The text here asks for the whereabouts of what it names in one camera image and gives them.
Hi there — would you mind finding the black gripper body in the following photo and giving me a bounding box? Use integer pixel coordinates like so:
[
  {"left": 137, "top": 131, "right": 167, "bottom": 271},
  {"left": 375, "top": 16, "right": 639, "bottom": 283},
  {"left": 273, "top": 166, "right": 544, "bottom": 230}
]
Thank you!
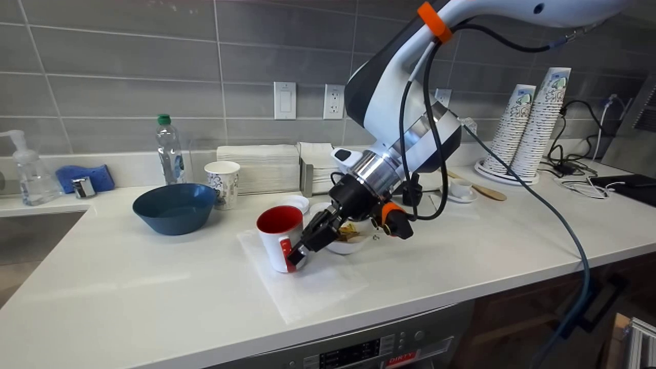
[{"left": 329, "top": 174, "right": 384, "bottom": 223}]

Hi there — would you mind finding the white mug red inside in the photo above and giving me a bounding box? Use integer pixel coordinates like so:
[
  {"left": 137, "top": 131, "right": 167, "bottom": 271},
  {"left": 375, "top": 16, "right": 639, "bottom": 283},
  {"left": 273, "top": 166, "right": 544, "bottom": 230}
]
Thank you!
[{"left": 254, "top": 203, "right": 308, "bottom": 278}]

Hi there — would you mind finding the white bowl with food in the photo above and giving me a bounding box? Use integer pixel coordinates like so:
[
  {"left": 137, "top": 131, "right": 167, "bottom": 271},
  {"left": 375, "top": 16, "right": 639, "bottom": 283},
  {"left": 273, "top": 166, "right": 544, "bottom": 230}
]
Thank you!
[{"left": 325, "top": 217, "right": 380, "bottom": 259}]

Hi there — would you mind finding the metal napkin holder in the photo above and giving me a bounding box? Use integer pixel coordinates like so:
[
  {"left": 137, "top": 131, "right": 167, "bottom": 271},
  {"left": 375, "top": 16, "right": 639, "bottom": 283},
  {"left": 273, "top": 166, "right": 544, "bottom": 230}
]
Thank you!
[{"left": 297, "top": 142, "right": 344, "bottom": 199}]

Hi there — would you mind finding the dishwasher control panel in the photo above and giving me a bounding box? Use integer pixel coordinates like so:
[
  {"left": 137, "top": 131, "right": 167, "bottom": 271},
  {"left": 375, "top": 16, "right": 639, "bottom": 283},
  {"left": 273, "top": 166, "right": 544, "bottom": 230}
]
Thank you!
[{"left": 211, "top": 300, "right": 479, "bottom": 369}]

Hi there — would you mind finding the wooden spoon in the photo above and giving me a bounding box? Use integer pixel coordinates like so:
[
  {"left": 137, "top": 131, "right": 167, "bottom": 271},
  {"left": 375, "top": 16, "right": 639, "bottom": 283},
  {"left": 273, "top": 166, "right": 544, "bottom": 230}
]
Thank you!
[{"left": 447, "top": 171, "right": 509, "bottom": 203}]

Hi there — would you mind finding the blue bowl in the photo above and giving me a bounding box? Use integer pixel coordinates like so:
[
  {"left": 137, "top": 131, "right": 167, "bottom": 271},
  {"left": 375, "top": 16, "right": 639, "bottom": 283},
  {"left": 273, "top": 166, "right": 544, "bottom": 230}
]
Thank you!
[{"left": 131, "top": 182, "right": 221, "bottom": 238}]

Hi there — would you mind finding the white plate stack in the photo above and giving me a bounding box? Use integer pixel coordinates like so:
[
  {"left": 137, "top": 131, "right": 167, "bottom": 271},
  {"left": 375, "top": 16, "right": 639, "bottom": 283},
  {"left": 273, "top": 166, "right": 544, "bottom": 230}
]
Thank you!
[{"left": 473, "top": 161, "right": 542, "bottom": 189}]

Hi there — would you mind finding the clear bottle green cap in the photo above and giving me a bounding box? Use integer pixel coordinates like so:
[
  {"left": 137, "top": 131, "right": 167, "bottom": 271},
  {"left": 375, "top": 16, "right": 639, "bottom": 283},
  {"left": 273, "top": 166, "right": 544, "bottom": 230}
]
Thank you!
[{"left": 153, "top": 113, "right": 186, "bottom": 186}]

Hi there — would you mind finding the patterned paper cup stack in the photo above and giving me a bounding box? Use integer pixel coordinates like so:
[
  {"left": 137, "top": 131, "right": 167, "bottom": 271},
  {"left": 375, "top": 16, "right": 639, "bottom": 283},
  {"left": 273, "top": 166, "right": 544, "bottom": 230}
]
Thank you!
[
  {"left": 511, "top": 66, "right": 574, "bottom": 181},
  {"left": 486, "top": 82, "right": 540, "bottom": 173}
]

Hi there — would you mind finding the blue sponge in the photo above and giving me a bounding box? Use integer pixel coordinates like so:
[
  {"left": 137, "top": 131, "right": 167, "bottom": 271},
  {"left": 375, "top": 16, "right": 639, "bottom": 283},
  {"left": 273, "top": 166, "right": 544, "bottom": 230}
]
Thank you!
[{"left": 54, "top": 165, "right": 117, "bottom": 198}]

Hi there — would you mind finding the black tablet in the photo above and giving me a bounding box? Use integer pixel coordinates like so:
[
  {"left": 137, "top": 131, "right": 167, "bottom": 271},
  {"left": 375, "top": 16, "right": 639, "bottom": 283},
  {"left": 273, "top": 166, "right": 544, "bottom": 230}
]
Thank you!
[{"left": 590, "top": 173, "right": 656, "bottom": 210}]

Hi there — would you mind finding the clear soap dispenser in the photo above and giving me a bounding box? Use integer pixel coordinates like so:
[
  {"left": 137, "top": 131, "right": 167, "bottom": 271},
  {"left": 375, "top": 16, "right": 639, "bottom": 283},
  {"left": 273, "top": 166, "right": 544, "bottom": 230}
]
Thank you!
[{"left": 0, "top": 130, "right": 56, "bottom": 210}]

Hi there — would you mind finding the black wrist camera orange mount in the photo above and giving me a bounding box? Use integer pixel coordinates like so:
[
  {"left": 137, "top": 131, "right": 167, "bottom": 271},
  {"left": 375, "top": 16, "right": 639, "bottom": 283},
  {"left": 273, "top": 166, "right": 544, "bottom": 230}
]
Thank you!
[{"left": 371, "top": 199, "right": 419, "bottom": 243}]

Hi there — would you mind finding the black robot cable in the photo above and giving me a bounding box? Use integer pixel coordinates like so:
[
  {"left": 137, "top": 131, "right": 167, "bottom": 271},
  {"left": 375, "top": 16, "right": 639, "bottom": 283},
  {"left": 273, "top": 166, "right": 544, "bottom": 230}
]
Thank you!
[{"left": 397, "top": 18, "right": 570, "bottom": 221}]

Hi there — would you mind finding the white wall switch plate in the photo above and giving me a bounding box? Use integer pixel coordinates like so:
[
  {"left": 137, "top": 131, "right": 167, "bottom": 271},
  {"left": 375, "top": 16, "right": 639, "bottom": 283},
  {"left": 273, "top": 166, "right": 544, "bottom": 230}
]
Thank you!
[{"left": 270, "top": 80, "right": 297, "bottom": 121}]

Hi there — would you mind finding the orange cable strap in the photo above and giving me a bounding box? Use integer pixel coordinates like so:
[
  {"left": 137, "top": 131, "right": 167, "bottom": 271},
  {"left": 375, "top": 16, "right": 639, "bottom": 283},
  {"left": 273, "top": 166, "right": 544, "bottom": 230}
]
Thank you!
[{"left": 417, "top": 0, "right": 455, "bottom": 46}]

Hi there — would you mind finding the teal power cable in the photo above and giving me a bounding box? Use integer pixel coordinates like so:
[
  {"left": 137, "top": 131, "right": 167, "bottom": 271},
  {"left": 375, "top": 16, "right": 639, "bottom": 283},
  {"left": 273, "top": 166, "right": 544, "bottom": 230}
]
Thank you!
[{"left": 461, "top": 121, "right": 592, "bottom": 369}]

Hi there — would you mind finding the black power adapter cable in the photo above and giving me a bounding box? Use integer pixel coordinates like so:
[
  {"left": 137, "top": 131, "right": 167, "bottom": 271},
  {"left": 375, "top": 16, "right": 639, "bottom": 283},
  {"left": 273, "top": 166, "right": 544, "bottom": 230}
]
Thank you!
[{"left": 545, "top": 98, "right": 599, "bottom": 177}]

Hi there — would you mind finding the white cable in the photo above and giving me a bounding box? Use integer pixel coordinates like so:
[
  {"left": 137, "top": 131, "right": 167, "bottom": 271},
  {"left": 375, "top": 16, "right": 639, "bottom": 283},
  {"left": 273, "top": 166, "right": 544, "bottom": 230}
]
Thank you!
[{"left": 559, "top": 92, "right": 628, "bottom": 201}]

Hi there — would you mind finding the white metal cart frame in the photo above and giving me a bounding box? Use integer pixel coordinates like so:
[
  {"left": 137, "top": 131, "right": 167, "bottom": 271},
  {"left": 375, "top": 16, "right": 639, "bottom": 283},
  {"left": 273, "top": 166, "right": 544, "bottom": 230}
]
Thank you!
[{"left": 601, "top": 309, "right": 656, "bottom": 369}]

